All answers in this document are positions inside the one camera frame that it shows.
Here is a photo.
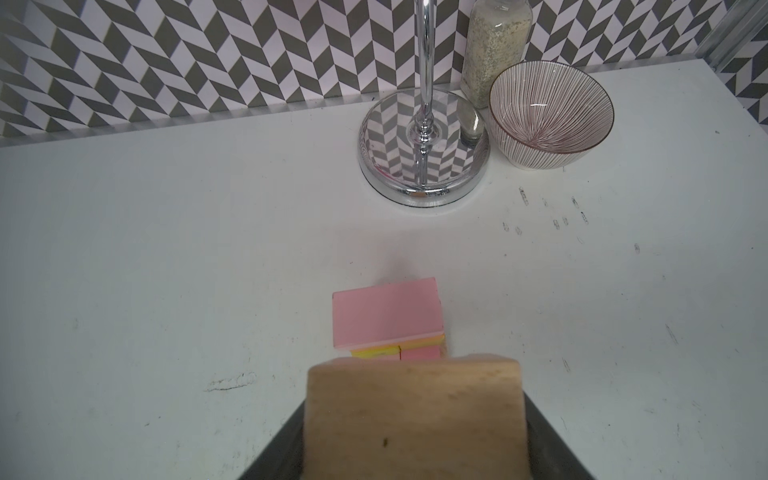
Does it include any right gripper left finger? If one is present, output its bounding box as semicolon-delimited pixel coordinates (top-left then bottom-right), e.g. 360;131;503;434
239;402;305;480

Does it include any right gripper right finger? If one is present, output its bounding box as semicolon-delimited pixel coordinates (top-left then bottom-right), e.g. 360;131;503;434
524;394;595;480

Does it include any natural wood arch block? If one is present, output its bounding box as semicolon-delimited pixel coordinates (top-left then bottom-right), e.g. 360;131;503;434
303;355;531;479

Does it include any yellow cube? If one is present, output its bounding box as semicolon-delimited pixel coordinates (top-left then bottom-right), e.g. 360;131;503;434
351;345;401;360

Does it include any pink block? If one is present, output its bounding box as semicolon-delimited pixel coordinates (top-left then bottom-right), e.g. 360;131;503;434
332;278;444;352
400;345;443;361

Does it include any chrome glass holder stand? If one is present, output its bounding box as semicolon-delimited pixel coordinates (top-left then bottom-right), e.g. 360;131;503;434
358;1;490;208

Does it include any pink striped bowl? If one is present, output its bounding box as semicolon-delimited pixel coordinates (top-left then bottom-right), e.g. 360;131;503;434
488;61;615;170

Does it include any spice jar black lid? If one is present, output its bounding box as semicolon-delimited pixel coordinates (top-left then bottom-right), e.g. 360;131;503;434
461;0;533;110

